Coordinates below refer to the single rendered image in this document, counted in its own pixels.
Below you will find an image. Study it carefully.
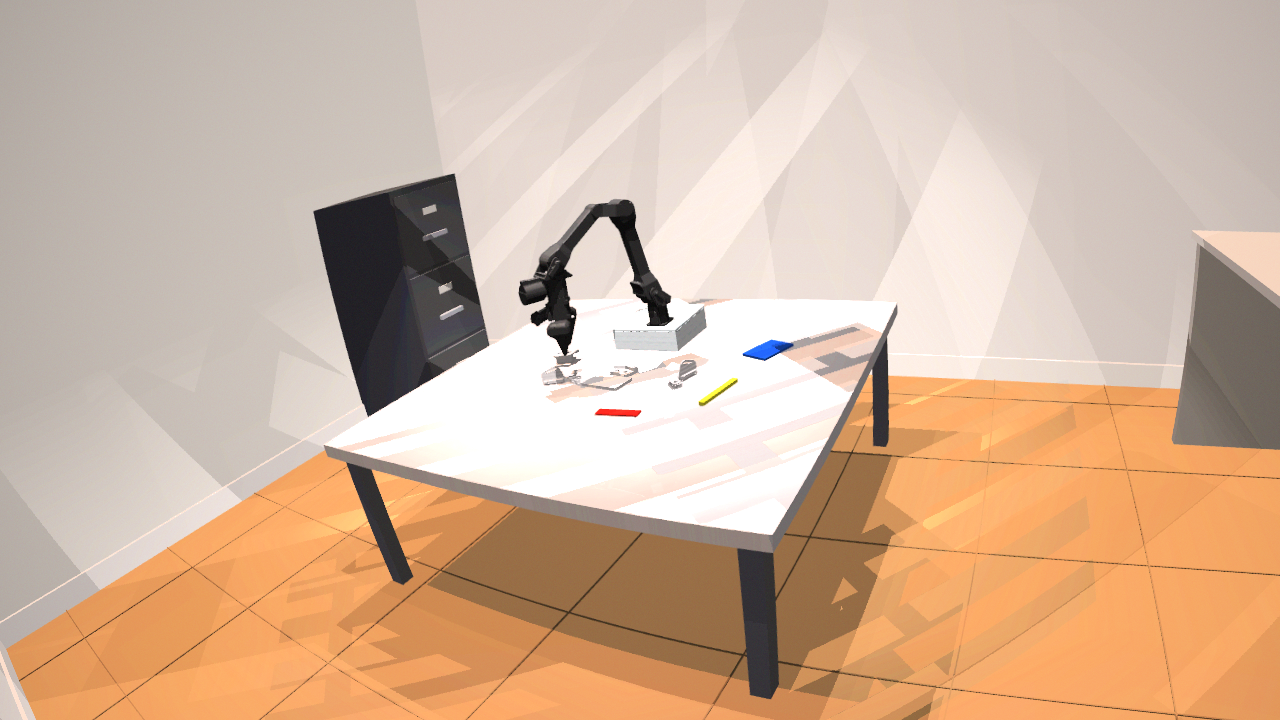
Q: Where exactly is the blue flat rectangular plate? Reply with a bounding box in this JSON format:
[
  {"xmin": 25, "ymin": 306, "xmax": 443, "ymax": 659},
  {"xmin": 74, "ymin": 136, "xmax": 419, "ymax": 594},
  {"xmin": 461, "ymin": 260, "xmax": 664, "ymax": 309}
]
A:
[{"xmin": 742, "ymin": 340, "xmax": 794, "ymax": 361}]

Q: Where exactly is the yellow flat bar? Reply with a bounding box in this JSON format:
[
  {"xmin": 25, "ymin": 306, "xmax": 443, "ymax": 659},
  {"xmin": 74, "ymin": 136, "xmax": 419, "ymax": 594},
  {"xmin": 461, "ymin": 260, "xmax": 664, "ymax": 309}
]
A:
[{"xmin": 699, "ymin": 378, "xmax": 739, "ymax": 406}]

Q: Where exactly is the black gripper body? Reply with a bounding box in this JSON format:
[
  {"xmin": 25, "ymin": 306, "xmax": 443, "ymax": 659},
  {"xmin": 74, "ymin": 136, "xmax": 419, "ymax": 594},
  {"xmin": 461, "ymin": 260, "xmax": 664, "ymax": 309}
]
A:
[{"xmin": 547, "ymin": 295, "xmax": 577, "ymax": 336}]

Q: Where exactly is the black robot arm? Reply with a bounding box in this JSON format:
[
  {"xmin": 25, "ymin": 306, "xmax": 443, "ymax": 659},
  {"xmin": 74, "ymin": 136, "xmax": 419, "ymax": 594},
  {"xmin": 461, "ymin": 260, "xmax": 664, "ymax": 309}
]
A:
[{"xmin": 518, "ymin": 199, "xmax": 675, "ymax": 325}]

